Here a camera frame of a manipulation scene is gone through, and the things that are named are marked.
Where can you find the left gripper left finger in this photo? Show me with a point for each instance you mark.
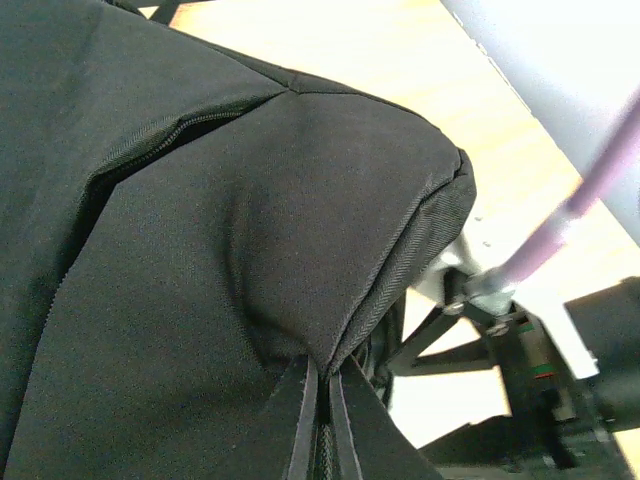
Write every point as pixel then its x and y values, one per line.
pixel 282 440

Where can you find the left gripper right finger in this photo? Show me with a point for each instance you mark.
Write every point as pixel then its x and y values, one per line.
pixel 367 443

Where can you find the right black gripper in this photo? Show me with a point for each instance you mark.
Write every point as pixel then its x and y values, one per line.
pixel 553 424

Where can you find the black student backpack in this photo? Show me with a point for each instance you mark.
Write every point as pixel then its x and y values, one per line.
pixel 179 222

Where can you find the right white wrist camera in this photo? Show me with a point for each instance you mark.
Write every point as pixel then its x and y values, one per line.
pixel 458 276

